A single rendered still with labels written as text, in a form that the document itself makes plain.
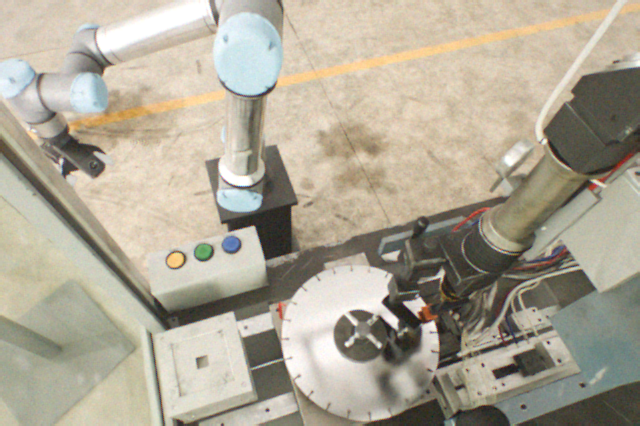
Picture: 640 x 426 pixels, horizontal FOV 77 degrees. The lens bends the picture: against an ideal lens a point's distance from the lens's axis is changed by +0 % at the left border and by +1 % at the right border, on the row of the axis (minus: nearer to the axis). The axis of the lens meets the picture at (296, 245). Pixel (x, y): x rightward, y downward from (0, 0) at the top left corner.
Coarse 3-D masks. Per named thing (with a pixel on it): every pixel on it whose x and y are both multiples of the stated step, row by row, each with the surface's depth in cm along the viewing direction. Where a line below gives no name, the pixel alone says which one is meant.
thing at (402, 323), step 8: (384, 304) 82; (392, 304) 79; (400, 304) 80; (392, 312) 81; (400, 312) 80; (408, 312) 80; (400, 320) 80; (408, 320) 79; (416, 320) 79; (400, 328) 83; (408, 328) 79; (416, 328) 78
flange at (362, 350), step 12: (360, 312) 87; (336, 324) 85; (348, 324) 85; (372, 324) 85; (336, 336) 84; (348, 336) 84; (384, 336) 84; (348, 348) 83; (360, 348) 83; (372, 348) 83; (384, 348) 83; (360, 360) 82
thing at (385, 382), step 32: (320, 288) 90; (352, 288) 90; (384, 288) 90; (320, 320) 87; (384, 320) 87; (288, 352) 83; (320, 352) 84; (384, 352) 84; (416, 352) 84; (320, 384) 81; (352, 384) 81; (384, 384) 81; (416, 384) 81; (352, 416) 78; (384, 416) 78
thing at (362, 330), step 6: (348, 312) 82; (354, 318) 82; (372, 318) 82; (360, 324) 81; (366, 324) 81; (360, 330) 80; (366, 330) 80; (354, 336) 80; (360, 336) 81; (366, 336) 81; (372, 336) 80; (348, 342) 80; (372, 342) 80; (378, 342) 80
